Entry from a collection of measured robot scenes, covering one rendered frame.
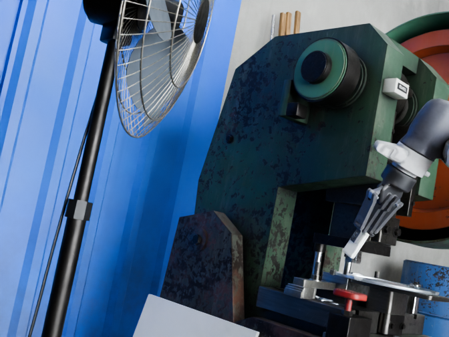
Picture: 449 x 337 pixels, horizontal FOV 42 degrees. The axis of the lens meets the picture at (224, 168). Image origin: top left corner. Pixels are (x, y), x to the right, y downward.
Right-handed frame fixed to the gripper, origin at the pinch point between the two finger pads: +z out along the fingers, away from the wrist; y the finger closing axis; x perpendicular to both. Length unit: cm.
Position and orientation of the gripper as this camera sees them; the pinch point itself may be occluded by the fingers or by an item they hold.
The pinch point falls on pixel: (355, 243)
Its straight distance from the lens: 144.0
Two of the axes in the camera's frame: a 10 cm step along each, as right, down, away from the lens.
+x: -5.1, -4.8, 7.1
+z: -4.9, 8.4, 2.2
